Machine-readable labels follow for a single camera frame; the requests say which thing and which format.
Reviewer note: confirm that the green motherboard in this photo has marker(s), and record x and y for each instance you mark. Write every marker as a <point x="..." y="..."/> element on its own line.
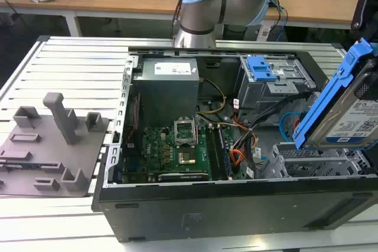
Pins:
<point x="156" y="151"/>

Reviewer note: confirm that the black PC case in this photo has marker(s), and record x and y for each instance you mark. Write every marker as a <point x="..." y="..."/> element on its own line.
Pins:
<point x="236" y="213"/>

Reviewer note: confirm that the black RAM stick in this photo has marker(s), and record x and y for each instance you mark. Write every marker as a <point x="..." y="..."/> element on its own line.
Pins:
<point x="223" y="154"/>

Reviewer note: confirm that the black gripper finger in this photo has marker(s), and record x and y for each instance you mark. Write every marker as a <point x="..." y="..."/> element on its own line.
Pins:
<point x="370" y="82"/>

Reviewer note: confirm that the grey optical drive cage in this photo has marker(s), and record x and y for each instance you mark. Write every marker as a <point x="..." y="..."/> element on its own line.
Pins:
<point x="254" y="95"/>

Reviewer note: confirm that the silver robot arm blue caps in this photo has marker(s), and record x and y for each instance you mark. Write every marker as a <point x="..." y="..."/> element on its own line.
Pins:
<point x="200" y="13"/>

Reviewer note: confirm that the black graphics card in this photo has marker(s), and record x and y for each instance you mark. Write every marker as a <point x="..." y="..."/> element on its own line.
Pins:
<point x="183" y="177"/>

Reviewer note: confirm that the grey power supply unit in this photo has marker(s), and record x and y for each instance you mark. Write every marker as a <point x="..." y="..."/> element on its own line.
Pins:
<point x="165" y="95"/>

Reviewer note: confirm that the grey parts rack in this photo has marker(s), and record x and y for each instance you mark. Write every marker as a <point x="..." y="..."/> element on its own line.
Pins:
<point x="53" y="157"/>

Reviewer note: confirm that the black RAM slot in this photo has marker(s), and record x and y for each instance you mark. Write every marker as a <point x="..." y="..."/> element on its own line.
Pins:
<point x="211" y="151"/>

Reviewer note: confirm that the blue plastic drive latch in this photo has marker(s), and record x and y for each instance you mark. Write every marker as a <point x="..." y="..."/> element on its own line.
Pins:
<point x="260" y="69"/>

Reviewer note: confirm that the hard disk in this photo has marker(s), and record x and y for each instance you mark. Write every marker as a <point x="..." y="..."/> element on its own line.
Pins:
<point x="339" y="128"/>

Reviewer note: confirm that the CPU socket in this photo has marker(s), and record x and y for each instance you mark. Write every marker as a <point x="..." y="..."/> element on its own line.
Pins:
<point x="186" y="157"/>

